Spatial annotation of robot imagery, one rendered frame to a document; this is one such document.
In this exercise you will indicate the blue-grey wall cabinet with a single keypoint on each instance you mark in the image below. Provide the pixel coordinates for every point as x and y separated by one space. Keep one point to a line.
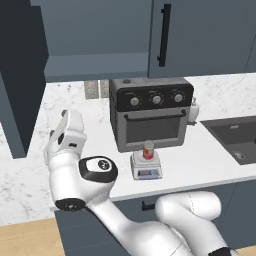
96 40

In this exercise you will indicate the silver toaster oven knob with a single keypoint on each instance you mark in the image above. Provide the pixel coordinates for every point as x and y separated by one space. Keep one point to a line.
178 97
134 101
156 99

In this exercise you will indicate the closed blue-grey cabinet door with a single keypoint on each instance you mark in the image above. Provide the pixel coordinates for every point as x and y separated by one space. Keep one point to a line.
206 36

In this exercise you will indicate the open dark blue cabinet door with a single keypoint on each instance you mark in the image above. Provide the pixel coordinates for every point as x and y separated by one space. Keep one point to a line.
20 83

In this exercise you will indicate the red and yellow food can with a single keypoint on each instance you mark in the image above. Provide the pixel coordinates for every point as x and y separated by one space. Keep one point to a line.
148 150

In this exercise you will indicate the white soap dispenser bottle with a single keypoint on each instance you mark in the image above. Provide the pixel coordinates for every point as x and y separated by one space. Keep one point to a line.
194 111

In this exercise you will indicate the dark grey sink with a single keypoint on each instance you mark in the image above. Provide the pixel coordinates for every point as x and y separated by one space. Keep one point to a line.
233 140

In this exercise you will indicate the blue-grey base cabinet run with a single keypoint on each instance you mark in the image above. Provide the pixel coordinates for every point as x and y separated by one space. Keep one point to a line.
240 216

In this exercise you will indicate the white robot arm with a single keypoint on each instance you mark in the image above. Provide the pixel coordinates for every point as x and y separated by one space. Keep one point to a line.
156 233

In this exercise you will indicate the dark grey toaster oven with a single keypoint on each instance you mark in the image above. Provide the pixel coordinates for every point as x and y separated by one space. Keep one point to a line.
120 133

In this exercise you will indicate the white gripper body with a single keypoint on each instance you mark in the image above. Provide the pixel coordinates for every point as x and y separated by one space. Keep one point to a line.
75 121

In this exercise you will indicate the toaster oven glass door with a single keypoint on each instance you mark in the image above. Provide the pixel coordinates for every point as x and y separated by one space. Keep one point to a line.
155 130

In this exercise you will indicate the white digital scale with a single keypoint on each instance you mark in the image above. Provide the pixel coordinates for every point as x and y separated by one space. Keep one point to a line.
146 168

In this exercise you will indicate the grey wall outlet plate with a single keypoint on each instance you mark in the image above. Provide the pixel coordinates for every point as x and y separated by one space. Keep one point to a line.
91 89
104 88

